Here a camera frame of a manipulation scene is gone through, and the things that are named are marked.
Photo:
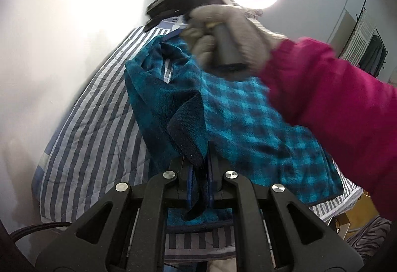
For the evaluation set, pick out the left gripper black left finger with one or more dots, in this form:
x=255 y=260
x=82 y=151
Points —
x=181 y=191

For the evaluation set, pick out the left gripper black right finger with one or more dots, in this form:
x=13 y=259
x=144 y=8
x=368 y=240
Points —
x=217 y=166

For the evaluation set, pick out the teal plaid fleece garment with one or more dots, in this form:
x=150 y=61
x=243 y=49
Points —
x=182 y=111

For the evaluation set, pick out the black clothes rack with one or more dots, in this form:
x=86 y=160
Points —
x=365 y=48

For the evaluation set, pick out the right hand grey glove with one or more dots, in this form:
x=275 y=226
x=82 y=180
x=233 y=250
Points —
x=255 y=42

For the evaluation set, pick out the folded floral quilt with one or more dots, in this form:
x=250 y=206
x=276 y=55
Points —
x=250 y=13

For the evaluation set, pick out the blue white striped quilt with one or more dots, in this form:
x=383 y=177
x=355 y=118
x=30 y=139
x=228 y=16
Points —
x=99 y=144

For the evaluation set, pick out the white striped hanging cloth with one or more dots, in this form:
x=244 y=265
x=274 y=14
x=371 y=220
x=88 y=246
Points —
x=359 y=39

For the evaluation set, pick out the dark green hanging garment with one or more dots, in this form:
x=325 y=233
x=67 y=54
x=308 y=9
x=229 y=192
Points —
x=374 y=56

